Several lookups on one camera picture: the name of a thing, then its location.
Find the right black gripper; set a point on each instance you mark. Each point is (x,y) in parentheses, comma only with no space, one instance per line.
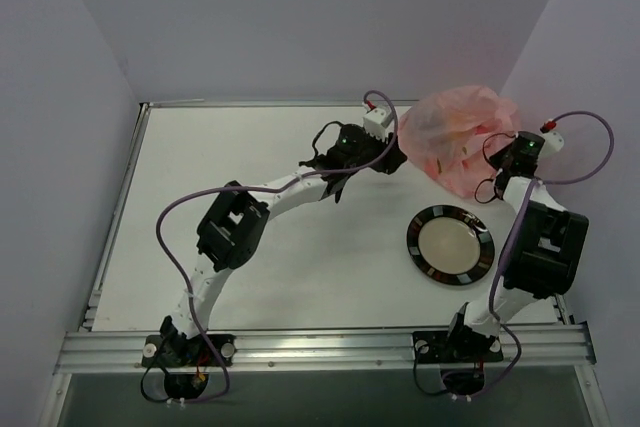
(500,159)

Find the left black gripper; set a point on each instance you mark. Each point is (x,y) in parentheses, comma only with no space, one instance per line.
(388,158)

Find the pink plastic bag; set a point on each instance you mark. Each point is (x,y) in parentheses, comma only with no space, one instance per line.
(449,135)

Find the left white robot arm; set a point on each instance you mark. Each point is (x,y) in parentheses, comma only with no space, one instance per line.
(229,233)

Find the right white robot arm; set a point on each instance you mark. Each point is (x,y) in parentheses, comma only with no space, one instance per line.
(539,258)

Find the black rimmed ceramic plate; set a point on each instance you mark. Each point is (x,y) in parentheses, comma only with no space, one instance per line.
(450,245)

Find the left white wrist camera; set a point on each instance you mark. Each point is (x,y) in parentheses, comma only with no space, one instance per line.
(376,122)

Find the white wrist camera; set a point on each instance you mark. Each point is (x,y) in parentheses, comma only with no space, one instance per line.
(376,122)
(553,140)

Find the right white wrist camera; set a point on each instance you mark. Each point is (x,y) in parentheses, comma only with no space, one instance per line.
(553,140)

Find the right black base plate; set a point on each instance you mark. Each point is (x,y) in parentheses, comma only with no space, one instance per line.
(440,347)

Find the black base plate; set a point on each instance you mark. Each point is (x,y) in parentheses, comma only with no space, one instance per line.
(190,353)
(440,347)

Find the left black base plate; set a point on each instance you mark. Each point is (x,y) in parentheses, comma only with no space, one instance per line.
(190,353)

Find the aluminium front rail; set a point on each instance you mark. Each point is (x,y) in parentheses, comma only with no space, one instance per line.
(318,349)

